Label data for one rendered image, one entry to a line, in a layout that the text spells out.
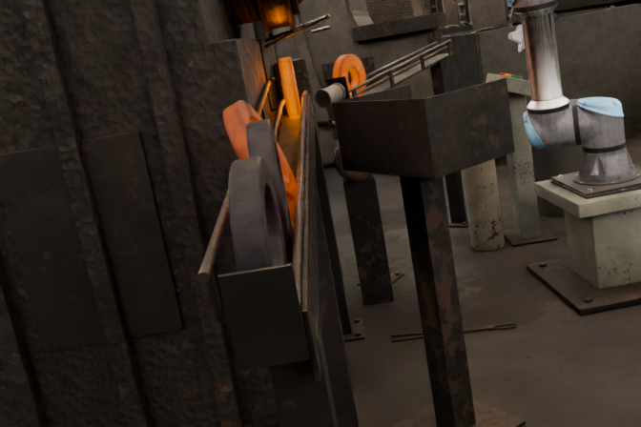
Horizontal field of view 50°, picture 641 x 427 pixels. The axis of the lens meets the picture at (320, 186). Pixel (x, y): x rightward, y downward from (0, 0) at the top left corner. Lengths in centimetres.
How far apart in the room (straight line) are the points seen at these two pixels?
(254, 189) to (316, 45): 387
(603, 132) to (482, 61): 184
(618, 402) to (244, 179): 113
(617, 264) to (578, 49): 218
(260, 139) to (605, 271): 143
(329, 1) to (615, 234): 286
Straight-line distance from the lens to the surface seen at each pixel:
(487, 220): 256
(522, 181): 261
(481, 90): 126
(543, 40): 205
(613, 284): 216
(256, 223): 69
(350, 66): 228
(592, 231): 209
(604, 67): 425
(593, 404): 164
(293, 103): 177
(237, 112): 108
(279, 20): 175
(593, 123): 209
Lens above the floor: 84
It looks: 12 degrees down
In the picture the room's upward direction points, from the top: 10 degrees counter-clockwise
